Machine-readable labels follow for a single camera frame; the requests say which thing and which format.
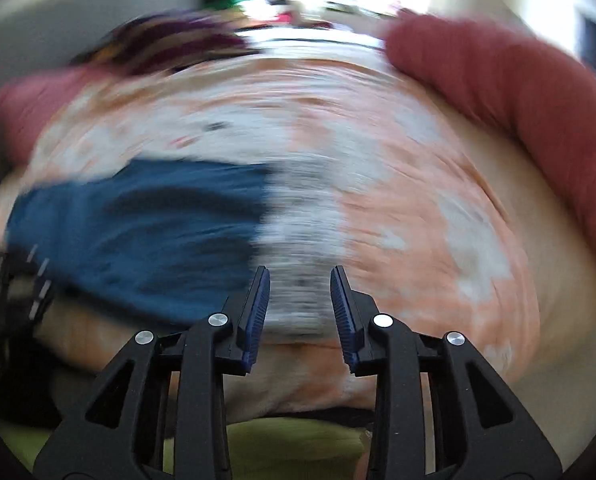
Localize orange and white printed blanket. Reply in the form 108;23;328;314
0;52;538;416

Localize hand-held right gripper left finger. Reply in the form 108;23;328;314
33;266;271;480

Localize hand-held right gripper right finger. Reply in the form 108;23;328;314
330;266;563;480

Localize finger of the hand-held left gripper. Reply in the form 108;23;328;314
0;244;56;341

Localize red rolled quilt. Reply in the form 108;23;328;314
385;12;596;306

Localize blue denim pants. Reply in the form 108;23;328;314
5;157;341;341

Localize purple striped pillow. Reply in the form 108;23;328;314
85;14;253;78

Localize yellow-green cloth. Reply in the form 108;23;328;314
0;415;376;480

